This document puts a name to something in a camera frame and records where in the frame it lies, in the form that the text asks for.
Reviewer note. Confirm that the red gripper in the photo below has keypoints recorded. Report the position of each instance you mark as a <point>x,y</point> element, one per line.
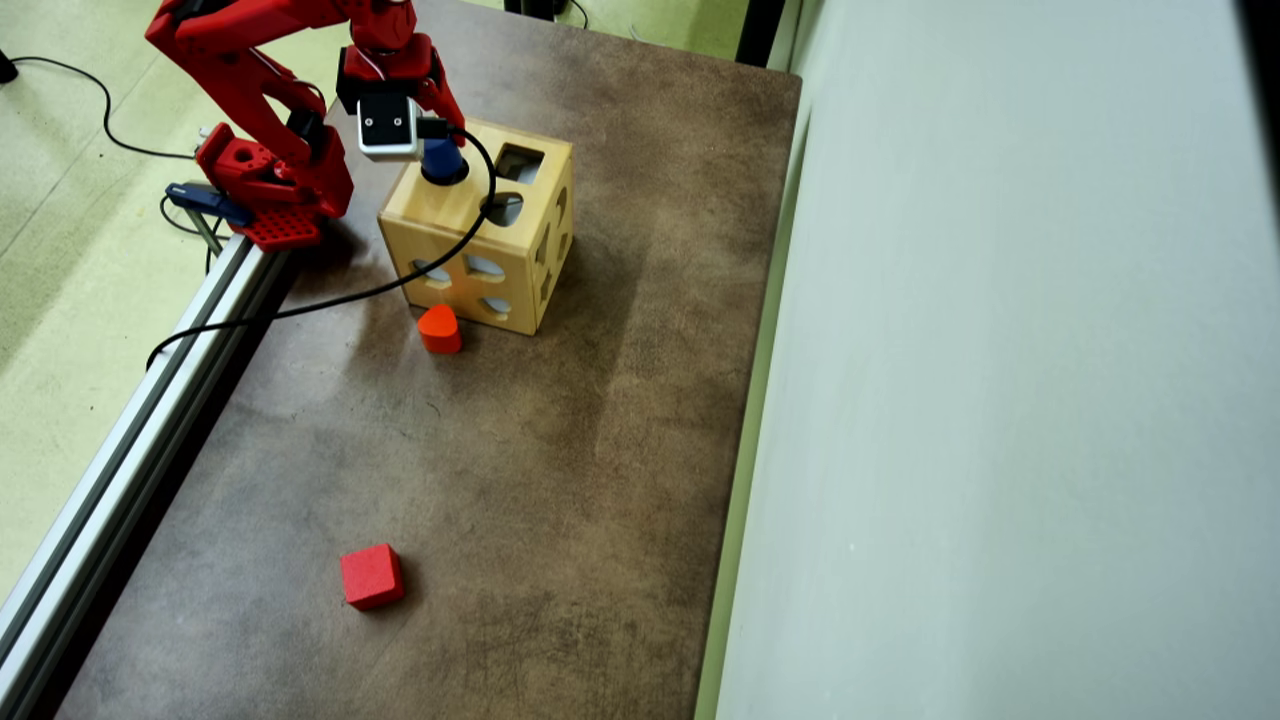
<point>443,98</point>

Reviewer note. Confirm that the blue cylinder block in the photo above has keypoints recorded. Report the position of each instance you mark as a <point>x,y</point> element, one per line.
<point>443,160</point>

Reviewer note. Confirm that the red robot arm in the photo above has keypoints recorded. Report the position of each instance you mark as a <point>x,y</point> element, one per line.
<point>250,90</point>

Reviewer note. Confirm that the wooden shape sorter box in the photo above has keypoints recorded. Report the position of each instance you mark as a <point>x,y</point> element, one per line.
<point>440,215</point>

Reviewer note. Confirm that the black stand base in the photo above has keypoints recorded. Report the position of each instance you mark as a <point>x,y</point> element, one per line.
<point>535,8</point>

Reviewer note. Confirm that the orange rounded triangle block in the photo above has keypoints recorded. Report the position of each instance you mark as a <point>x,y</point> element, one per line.
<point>438,328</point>

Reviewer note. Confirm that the blue clamp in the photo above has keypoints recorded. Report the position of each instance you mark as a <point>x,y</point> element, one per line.
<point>205,198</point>

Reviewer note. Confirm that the red cube block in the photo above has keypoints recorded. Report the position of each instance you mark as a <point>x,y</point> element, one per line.
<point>370,577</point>

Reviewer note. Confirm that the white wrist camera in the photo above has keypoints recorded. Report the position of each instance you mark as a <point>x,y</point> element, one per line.
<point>385,125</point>

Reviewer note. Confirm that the black post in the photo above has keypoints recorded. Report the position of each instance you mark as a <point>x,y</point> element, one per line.
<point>760,30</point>

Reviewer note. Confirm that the aluminium profile rail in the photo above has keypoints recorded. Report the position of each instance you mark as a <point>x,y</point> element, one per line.
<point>130,450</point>

